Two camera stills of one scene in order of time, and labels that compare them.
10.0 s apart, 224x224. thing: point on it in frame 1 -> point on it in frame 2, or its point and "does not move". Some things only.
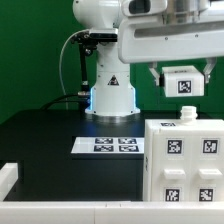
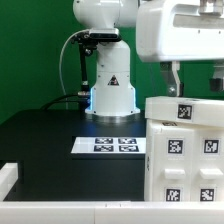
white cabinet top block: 184,81 -> 203,111
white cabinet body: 183,159 does not move
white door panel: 208,165 does not move
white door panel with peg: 172,165 does not move
